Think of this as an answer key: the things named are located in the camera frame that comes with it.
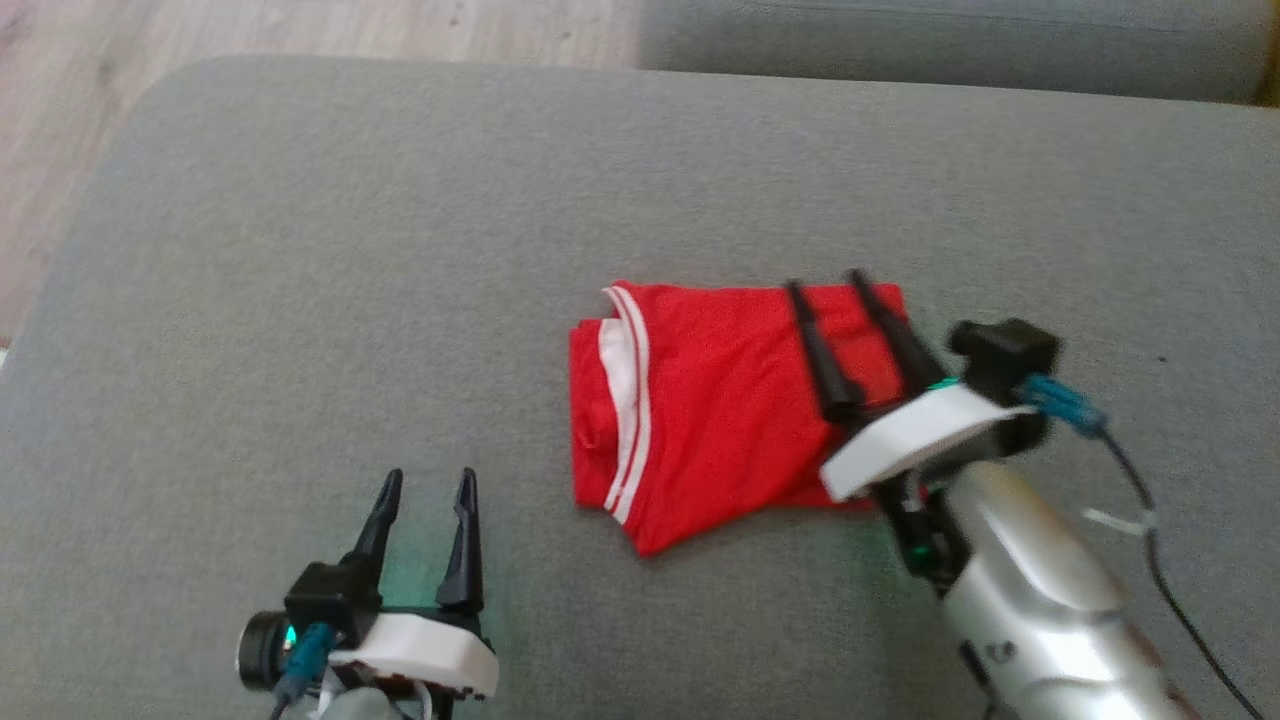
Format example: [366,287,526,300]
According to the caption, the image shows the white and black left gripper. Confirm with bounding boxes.
[328,466,500,701]

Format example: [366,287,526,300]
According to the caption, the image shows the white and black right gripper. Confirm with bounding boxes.
[783,268,1037,599]

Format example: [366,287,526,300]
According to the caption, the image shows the red shorts with white stripes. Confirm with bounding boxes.
[568,280,926,558]

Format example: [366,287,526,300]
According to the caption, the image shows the grey sofa seat cushion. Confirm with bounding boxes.
[0,55,1280,720]

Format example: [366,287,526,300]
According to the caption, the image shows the grey sofa back cushion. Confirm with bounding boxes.
[638,0,1280,106]

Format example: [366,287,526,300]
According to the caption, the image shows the black left cable blue plug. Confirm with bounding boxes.
[268,622,337,720]

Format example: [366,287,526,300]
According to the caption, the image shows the white cable tie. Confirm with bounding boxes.
[1083,508,1158,538]

